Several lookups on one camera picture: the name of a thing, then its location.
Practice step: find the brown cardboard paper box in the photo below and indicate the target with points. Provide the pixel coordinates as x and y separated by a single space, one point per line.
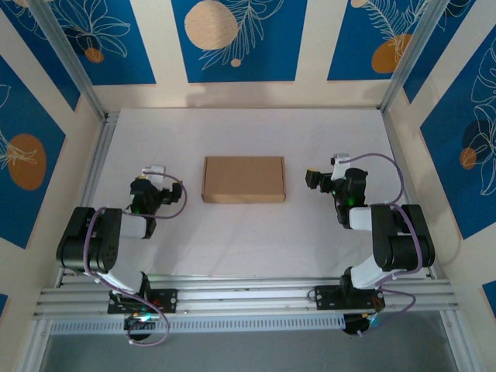
244 180

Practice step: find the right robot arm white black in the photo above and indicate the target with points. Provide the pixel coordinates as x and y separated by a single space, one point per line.
399 236

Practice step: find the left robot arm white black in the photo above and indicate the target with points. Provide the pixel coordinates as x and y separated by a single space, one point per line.
100 240

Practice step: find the black controller module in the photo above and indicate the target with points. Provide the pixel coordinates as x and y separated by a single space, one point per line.
133 323
354 325

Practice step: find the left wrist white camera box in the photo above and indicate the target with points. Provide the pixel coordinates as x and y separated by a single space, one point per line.
155 172

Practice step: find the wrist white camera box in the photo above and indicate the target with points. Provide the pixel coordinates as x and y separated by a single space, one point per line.
155 172
340 164

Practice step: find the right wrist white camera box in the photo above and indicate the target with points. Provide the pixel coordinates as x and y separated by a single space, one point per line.
340 164

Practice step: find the aluminium side rail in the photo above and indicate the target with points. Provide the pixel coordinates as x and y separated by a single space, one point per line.
403 174
95 174

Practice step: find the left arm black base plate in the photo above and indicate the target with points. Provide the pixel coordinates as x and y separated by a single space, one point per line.
168 298

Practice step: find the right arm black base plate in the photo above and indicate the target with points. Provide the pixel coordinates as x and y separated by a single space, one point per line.
325 298

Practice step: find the aluminium base rail beam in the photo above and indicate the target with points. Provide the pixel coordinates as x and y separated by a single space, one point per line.
248 296

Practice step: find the aluminium frame post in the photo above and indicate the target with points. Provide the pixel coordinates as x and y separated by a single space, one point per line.
68 54
413 54

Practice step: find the aluminium frame leg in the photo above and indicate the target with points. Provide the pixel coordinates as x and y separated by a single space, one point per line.
462 356
35 348

